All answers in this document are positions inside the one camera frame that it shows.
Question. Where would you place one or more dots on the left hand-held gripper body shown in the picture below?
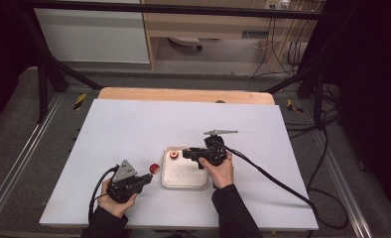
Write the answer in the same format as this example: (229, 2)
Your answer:
(122, 181)

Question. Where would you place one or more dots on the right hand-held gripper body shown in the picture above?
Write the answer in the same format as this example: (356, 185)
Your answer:
(215, 153)

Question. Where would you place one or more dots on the red cored hawthorn fruit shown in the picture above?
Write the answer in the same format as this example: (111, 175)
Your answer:
(174, 154)
(154, 168)

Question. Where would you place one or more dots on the white rectangular tray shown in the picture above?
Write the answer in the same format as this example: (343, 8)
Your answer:
(183, 175)

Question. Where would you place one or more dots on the person's right hand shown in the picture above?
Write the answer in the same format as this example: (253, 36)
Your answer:
(221, 173)

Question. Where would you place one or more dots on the person's left hand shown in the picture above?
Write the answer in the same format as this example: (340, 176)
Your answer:
(115, 206)

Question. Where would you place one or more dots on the wooden board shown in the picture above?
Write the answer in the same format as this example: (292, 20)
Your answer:
(183, 95)

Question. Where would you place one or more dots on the office chair base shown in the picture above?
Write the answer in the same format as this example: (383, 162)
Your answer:
(185, 42)

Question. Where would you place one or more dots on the white cabinet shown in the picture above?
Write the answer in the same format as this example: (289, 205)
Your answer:
(91, 36)

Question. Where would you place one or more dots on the white power strip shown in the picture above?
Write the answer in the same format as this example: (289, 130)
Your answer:
(277, 4)

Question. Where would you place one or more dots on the black curtain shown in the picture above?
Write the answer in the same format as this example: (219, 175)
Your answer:
(368, 99)
(5, 49)

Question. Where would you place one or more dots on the aluminium floor rail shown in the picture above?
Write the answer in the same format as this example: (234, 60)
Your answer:
(344, 185)
(21, 155)

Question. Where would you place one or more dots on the black metal frame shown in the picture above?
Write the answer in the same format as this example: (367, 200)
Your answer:
(170, 9)

